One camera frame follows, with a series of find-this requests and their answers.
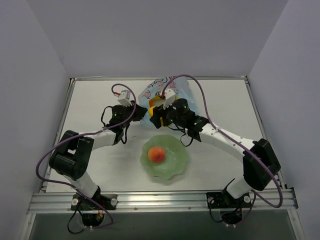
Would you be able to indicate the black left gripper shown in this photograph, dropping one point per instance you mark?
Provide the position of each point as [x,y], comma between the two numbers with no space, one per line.
[139,112]

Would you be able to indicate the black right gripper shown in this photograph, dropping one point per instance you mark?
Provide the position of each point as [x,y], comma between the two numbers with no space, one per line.
[157,118]

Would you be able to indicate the light blue plastic bag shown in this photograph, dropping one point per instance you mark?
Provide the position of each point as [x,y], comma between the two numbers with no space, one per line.
[180,86]

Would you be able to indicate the pink fake peach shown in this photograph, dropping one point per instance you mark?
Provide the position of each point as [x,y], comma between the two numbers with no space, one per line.
[156,154]

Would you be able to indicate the yellow fake lemon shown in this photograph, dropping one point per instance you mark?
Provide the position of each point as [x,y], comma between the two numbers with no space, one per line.
[151,111]

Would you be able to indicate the yellow fake banana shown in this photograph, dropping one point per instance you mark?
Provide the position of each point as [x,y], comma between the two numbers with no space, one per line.
[156,102]

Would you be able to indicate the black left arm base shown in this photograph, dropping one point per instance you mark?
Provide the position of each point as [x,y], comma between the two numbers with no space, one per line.
[94,212]

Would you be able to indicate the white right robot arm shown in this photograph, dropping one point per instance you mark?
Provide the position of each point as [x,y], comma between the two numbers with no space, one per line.
[260,164]

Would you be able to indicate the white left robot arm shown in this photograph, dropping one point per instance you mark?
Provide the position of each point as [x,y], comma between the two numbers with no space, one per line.
[71,159]

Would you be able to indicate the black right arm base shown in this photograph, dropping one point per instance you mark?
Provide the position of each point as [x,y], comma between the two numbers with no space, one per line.
[232,211]

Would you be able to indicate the green scalloped glass bowl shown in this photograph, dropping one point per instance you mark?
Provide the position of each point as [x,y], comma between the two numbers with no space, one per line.
[176,157]

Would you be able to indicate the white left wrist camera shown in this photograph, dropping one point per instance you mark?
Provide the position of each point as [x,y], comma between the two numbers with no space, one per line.
[124,98]

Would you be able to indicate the aluminium front rail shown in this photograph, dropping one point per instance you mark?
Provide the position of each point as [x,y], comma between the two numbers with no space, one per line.
[127,202]

